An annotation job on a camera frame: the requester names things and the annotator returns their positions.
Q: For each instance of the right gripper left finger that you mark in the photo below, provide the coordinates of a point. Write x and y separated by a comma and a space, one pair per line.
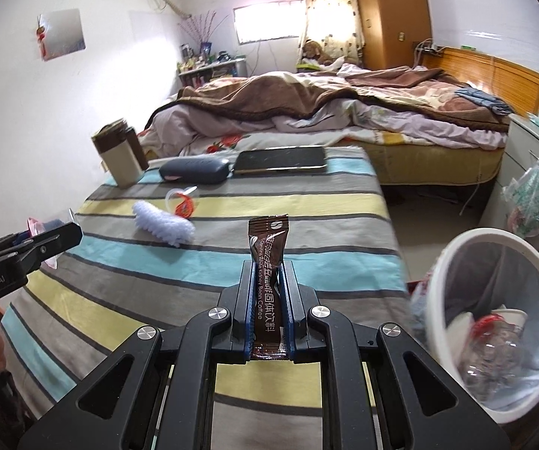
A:
235, 342

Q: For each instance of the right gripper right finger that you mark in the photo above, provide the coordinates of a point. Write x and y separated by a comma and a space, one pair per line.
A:
301, 344

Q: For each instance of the brown coffee sachet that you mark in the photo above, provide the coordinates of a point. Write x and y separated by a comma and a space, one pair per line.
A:
267, 240

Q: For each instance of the red snack wrapper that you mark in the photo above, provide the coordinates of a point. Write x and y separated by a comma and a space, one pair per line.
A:
181, 202

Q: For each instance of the clear plastic bottle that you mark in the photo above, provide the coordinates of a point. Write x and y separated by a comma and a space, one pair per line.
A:
490, 363

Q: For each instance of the white printed paper cup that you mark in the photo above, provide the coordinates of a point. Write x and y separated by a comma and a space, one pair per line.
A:
465, 327

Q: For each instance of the white round trash bin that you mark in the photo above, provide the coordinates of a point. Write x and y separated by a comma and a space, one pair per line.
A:
477, 312

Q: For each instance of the striped table cloth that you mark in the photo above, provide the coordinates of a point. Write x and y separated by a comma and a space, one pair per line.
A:
70, 317

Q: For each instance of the dark blue glasses case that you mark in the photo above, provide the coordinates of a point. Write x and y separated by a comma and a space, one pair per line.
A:
195, 169

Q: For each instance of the black smartphone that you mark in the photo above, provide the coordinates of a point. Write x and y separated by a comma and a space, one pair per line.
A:
281, 160

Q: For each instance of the brown blanket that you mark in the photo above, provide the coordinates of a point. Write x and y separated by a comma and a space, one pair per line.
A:
431, 93

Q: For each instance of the cluttered white shelf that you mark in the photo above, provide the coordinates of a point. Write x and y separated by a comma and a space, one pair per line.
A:
198, 69

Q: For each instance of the bed with wooden headboard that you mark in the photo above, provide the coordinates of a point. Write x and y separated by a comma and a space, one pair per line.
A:
406, 148

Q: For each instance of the hanging plastic bag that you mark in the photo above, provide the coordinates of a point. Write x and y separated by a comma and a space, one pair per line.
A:
522, 198

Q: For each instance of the teddy bear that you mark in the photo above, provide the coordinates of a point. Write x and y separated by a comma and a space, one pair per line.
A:
311, 50

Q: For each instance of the white bedside cabinet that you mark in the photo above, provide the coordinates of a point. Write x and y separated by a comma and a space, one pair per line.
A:
521, 152

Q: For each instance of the folded blue clothes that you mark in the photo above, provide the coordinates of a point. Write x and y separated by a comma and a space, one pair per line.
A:
480, 98

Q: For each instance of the patterned curtain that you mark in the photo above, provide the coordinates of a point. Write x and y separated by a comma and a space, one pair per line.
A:
336, 26

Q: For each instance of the wooden wardrobe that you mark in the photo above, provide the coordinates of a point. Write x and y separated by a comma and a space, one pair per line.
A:
392, 29

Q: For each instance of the wall calendar poster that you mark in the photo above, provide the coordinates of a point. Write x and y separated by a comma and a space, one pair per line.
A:
59, 33

